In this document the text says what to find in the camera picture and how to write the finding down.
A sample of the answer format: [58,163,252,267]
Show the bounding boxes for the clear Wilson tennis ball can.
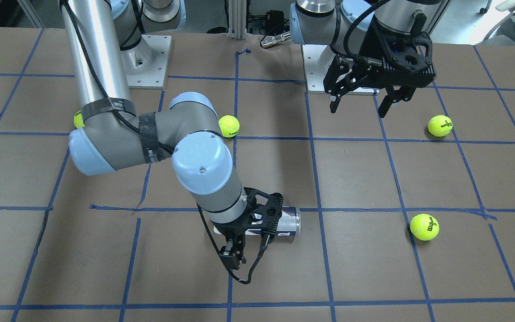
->
[213,206,301,243]

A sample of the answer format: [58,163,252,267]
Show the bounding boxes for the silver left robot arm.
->
[290,0,441,118]

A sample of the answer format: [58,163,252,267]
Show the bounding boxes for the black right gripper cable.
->
[196,206,270,285]

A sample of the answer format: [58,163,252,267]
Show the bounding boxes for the yellow Wilson 3 tennis ball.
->
[409,213,440,241]

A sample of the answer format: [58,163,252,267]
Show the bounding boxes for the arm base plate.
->
[121,35,172,89]
[302,44,334,94]

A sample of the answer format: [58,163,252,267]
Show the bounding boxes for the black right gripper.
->
[213,187,284,270]

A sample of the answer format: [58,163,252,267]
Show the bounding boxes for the yellow tennis ball behind arm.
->
[73,110,84,129]

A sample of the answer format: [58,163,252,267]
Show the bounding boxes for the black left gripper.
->
[323,18,437,119]

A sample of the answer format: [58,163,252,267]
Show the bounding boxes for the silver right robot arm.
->
[59,0,283,271]

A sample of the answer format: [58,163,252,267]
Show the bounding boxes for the yellow tennis ball near base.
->
[219,115,241,138]

